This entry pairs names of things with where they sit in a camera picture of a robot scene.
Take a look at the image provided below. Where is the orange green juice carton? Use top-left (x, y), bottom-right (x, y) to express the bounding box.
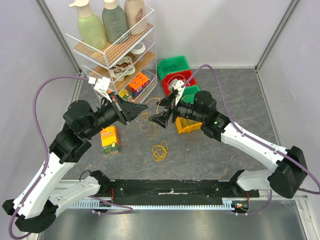
top-left (100, 125), bottom-right (120, 155)

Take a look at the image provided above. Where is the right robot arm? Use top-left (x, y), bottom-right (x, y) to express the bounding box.
top-left (148, 90), bottom-right (307, 199)

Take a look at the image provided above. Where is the green yellow box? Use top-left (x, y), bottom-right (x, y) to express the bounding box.
top-left (119, 88), bottom-right (133, 101)

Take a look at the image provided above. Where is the green plastic bin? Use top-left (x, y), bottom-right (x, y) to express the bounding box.
top-left (181, 85), bottom-right (200, 104)
top-left (156, 55), bottom-right (190, 81)

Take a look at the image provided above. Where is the beige brown bottle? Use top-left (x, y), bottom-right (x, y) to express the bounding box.
top-left (124, 0), bottom-right (146, 35)

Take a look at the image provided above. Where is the red plastic bin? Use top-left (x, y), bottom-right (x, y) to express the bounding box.
top-left (161, 69), bottom-right (193, 96)

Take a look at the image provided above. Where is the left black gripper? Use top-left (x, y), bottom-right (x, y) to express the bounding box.
top-left (83, 91), bottom-right (149, 139)

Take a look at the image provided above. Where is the yogurt multipack carton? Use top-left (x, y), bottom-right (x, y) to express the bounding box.
top-left (110, 56), bottom-right (136, 82)

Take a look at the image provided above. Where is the yellow plastic bin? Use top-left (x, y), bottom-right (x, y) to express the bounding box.
top-left (175, 117), bottom-right (202, 134)

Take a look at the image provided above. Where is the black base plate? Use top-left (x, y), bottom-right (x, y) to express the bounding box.
top-left (96, 179), bottom-right (260, 201)

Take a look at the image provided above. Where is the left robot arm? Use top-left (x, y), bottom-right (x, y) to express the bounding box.
top-left (2, 93), bottom-right (147, 234)

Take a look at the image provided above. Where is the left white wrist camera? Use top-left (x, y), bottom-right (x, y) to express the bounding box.
top-left (88, 76), bottom-right (112, 102)

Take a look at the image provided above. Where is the near green plastic bin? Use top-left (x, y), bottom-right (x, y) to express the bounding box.
top-left (181, 85), bottom-right (200, 104)

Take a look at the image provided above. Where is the orange purple box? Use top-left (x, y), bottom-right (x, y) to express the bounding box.
top-left (128, 72), bottom-right (150, 97)

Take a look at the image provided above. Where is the white slotted cable duct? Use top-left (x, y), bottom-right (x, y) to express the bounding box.
top-left (69, 198), bottom-right (249, 211)

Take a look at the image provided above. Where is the light green pump bottle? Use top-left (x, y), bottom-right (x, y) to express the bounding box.
top-left (69, 0), bottom-right (108, 50)

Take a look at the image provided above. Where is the white wire shelf rack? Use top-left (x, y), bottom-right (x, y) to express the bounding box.
top-left (65, 7), bottom-right (158, 103)

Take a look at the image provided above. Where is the far green plastic bin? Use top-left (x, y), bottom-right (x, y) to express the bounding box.
top-left (156, 55), bottom-right (190, 81)

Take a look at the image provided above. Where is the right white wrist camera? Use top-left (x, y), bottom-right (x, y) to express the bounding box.
top-left (169, 78), bottom-right (186, 106)

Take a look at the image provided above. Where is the paper cup with lid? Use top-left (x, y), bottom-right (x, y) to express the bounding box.
top-left (130, 42), bottom-right (146, 55)

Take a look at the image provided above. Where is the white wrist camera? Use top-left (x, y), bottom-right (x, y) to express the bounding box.
top-left (169, 78), bottom-right (186, 106)
top-left (88, 76), bottom-right (112, 102)

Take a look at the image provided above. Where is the dark green bottle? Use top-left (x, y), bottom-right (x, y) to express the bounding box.
top-left (102, 0), bottom-right (128, 43)

